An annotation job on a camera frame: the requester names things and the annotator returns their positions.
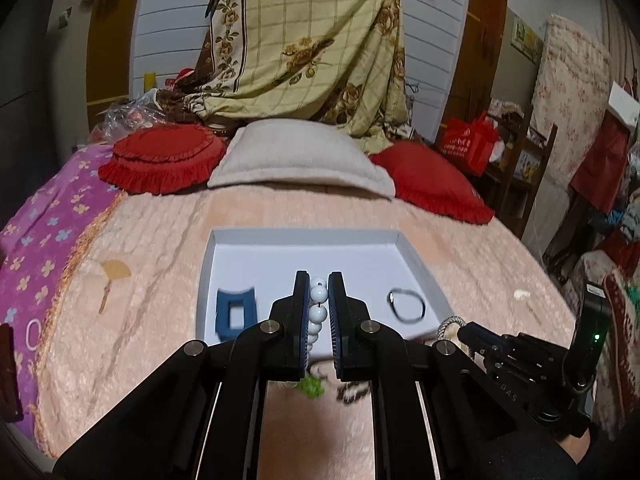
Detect person's right forearm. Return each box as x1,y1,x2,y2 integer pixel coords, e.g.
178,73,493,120
552,432,601,467

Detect black twisted cord bracelet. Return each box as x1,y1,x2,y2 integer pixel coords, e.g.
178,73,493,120
388,287,427,323

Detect pink floral mattress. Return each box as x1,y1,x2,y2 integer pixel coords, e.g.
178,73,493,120
530,14,614,191

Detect dark brown wooden object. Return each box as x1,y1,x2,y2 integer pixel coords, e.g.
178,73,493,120
0,322,24,423

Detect pink quilted bedspread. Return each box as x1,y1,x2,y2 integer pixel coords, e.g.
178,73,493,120
30,180,581,480

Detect grey cabinet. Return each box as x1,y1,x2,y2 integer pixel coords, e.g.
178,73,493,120
0,0,96,157

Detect green beaded ornament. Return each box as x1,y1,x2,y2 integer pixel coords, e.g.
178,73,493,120
295,375,326,400

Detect white bead bracelet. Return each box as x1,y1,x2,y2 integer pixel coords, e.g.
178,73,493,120
307,276,330,361

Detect grey braided bracelet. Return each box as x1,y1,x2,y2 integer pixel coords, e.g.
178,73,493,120
436,316,469,347

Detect beige pillow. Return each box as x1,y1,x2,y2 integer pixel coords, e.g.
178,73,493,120
207,119,396,202

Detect dark patterned bracelet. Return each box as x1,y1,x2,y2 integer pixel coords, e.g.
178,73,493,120
336,381,374,405

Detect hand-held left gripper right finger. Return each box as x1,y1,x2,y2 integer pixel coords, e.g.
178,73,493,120
327,271,581,480

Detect clear plastic bags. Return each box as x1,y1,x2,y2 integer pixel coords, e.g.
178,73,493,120
90,90,166,144

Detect purple floral blanket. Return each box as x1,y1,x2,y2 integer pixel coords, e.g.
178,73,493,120
0,142,128,441

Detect red frilled round pillow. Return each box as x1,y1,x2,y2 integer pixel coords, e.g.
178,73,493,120
98,124,229,196

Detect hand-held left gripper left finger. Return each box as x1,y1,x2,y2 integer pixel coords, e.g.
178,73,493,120
52,270,311,480

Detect white bangle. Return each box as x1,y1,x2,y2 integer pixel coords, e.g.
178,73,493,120
23,318,44,349

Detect white card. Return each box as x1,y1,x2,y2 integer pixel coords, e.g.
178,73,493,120
607,82,640,129

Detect dark wooden chair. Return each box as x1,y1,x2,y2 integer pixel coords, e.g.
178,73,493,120
482,105,559,241

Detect white cardboard box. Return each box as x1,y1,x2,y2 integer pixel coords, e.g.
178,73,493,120
196,228,455,347

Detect framed wall picture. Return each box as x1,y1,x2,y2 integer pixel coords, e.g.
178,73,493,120
512,15,544,64

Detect brown wooden door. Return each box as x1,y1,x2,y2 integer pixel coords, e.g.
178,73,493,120
86,0,147,133

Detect blue square-holed strap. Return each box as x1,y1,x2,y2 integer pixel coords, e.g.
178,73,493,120
215,287,259,340

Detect yellow floral bedsheet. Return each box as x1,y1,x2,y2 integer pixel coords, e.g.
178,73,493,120
155,0,412,154

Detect red shopping bag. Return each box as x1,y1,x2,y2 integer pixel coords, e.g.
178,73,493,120
436,111,501,177

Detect red hanging cloth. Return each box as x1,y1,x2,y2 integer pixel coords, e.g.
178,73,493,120
570,110,632,214

